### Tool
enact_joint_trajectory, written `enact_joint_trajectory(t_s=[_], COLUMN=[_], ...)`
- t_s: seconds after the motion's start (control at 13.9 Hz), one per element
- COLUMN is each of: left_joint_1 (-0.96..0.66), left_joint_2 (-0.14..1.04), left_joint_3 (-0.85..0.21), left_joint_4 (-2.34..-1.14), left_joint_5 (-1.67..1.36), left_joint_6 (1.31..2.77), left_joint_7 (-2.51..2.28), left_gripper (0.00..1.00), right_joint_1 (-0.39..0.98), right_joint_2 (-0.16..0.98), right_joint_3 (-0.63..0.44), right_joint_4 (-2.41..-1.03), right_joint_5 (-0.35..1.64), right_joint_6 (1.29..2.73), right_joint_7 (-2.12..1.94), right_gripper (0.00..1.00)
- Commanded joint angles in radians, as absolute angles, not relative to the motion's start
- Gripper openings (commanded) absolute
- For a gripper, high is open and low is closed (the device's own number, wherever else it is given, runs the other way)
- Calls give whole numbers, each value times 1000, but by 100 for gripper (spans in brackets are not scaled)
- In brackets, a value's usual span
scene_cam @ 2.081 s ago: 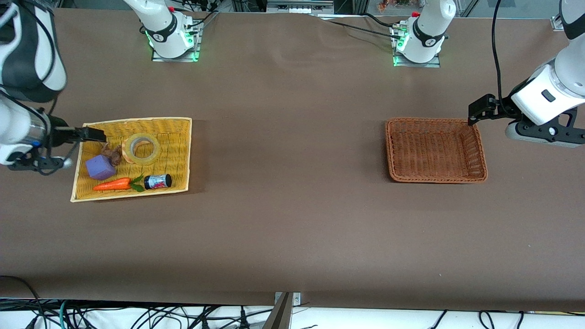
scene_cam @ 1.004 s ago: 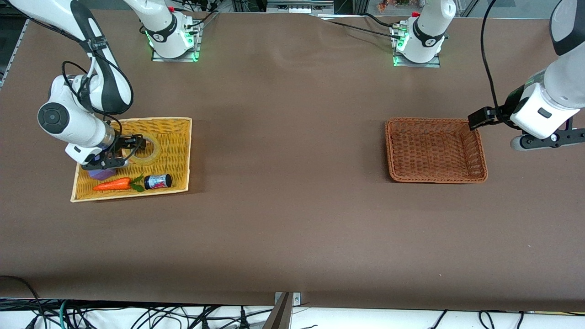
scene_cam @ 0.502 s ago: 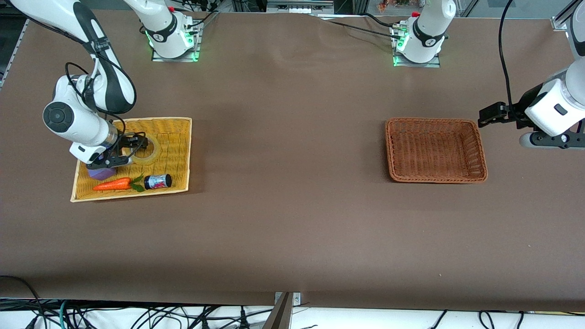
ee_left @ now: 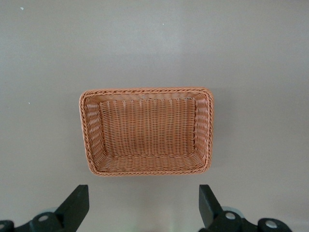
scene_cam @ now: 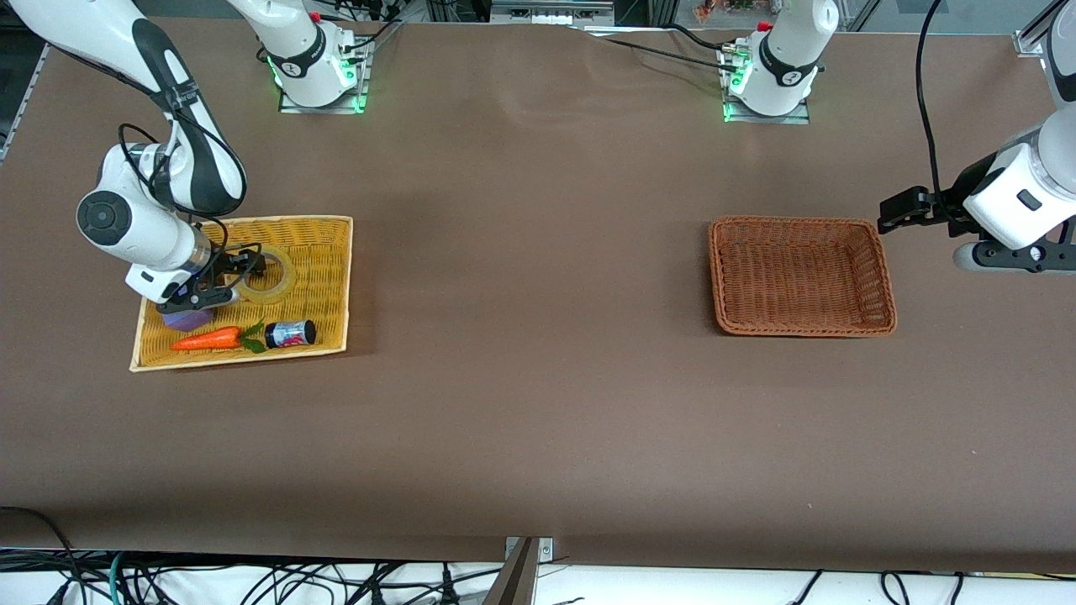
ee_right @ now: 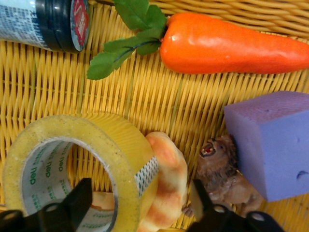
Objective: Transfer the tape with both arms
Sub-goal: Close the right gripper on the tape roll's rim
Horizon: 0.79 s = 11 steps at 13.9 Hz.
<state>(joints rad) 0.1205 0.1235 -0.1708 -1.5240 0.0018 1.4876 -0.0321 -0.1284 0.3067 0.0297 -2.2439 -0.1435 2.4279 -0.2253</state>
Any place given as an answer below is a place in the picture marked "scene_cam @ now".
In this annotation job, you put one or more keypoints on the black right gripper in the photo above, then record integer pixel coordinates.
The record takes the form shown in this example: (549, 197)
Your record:
(225, 263)

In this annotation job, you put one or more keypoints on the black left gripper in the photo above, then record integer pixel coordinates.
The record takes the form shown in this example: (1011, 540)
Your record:
(947, 206)

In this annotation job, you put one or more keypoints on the clear packing tape roll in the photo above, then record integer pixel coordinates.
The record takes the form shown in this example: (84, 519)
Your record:
(282, 290)

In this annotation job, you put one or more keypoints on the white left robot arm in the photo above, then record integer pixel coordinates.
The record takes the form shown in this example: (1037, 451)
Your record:
(1009, 189)

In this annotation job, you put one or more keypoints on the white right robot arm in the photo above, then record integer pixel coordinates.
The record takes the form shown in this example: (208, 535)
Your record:
(126, 227)

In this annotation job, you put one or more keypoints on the yellow wicker basket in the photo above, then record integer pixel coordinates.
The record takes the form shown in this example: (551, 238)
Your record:
(319, 277)

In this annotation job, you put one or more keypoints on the small dark can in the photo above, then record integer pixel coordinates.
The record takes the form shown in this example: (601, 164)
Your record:
(290, 334)

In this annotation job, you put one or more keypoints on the purple foam cube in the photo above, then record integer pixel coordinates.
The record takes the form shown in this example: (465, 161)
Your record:
(189, 320)

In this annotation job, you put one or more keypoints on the orange toy carrot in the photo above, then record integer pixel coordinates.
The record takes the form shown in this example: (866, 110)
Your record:
(206, 339)

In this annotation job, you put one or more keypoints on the brown wicker basket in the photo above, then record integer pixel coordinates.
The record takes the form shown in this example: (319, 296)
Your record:
(799, 277)

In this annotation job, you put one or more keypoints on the aluminium corner profile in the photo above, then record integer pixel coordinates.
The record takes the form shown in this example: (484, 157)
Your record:
(1030, 38)

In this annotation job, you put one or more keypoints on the grey metal box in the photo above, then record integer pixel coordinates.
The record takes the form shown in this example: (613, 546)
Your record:
(551, 12)

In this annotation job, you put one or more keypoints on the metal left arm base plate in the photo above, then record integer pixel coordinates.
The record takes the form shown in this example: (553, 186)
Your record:
(799, 118)

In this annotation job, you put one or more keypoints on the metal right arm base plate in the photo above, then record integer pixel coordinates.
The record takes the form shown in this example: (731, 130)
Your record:
(290, 107)

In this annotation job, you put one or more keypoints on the aluminium side rail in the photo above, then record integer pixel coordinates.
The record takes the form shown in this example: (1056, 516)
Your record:
(21, 101)

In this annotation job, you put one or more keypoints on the metal table clamp bracket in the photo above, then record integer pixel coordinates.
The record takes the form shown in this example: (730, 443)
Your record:
(528, 550)

